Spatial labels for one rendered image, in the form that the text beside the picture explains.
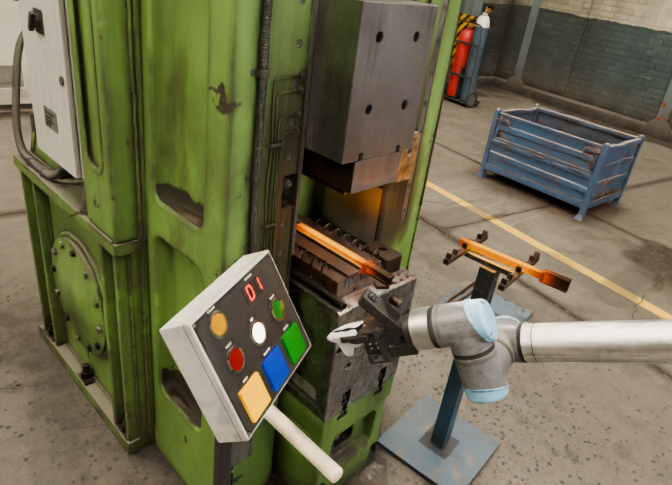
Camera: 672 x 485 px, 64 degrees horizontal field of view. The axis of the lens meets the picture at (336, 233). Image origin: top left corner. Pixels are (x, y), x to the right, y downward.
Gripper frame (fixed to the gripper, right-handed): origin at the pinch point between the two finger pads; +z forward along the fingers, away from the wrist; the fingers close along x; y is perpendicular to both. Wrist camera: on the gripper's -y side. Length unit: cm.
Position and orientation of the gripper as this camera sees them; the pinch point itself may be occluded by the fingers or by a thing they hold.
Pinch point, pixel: (331, 334)
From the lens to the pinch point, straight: 127.6
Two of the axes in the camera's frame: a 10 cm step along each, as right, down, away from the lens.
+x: 3.4, -3.9, 8.5
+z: -8.7, 2.2, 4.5
